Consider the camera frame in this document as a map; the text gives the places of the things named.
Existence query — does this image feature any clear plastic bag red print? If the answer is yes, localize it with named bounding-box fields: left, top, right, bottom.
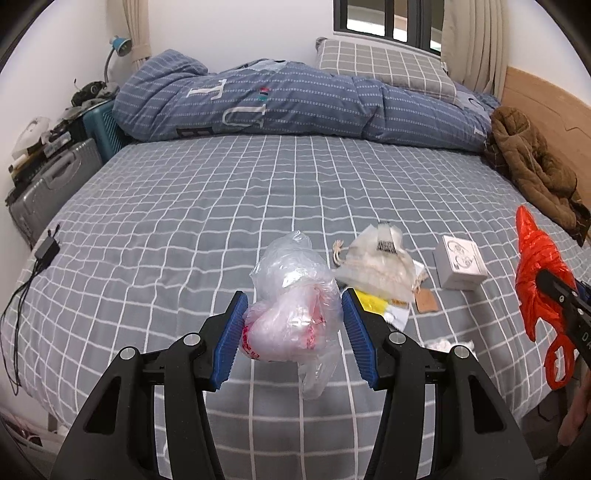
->
left=242, top=231, right=345, bottom=400

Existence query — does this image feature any dark tangled object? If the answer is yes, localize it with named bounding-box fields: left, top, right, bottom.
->
left=71, top=80, right=114, bottom=106

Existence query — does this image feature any brown jacket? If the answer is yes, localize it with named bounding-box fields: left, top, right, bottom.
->
left=482, top=106, right=587, bottom=247

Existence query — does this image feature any grey checked pillow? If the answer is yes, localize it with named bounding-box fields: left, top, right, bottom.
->
left=314, top=38, right=458, bottom=102

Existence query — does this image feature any small white earphone box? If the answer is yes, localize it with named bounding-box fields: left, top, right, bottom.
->
left=433, top=234, right=489, bottom=291

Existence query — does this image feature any dark framed window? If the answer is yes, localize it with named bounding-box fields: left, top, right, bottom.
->
left=332, top=0, right=446, bottom=51

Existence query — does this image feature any blue checked duvet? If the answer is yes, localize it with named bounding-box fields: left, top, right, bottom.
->
left=113, top=50, right=495, bottom=153

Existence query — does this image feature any grey suitcase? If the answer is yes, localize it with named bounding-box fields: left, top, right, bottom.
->
left=7, top=137, right=105, bottom=247

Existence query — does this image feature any blue printed pillow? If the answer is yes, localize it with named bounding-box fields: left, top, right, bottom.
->
left=455, top=82, right=502, bottom=114

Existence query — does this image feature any white tissue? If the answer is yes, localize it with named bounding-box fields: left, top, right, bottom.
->
left=425, top=337, right=476, bottom=354

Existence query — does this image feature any beige curtain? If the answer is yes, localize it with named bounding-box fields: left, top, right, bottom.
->
left=122, top=0, right=153, bottom=70
left=441, top=0, right=509, bottom=95

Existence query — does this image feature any black cable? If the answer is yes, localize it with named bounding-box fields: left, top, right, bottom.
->
left=0, top=262, right=43, bottom=396

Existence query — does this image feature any stack of flat boxes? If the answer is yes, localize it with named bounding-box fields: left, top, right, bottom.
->
left=9, top=127, right=77, bottom=185

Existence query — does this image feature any teal suitcase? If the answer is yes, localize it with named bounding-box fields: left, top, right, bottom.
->
left=83, top=99, right=127, bottom=162

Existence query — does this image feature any white plastic appliance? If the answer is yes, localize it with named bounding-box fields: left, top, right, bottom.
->
left=14, top=117, right=51, bottom=158

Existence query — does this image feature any brown paper tag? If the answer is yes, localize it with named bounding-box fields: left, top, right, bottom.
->
left=413, top=288, right=438, bottom=315

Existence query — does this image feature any person's right hand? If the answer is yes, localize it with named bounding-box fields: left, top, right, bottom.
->
left=556, top=369, right=591, bottom=446

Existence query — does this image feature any yellow and white packet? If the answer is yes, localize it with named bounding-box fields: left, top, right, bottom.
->
left=355, top=290, right=413, bottom=331

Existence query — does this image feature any blue desk lamp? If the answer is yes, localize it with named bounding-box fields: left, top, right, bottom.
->
left=104, top=37, right=134, bottom=86

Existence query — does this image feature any translucent drawstring bag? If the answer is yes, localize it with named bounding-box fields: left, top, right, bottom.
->
left=332, top=223, right=416, bottom=303

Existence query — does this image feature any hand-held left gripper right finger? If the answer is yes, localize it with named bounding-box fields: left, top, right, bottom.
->
left=342, top=287, right=541, bottom=480

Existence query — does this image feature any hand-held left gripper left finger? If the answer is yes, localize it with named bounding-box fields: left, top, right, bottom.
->
left=48, top=290, right=250, bottom=480

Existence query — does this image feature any wooden headboard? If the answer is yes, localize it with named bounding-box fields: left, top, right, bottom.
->
left=501, top=65, right=591, bottom=185

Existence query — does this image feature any black power adapter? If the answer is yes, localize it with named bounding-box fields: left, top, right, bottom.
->
left=34, top=224, right=61, bottom=265

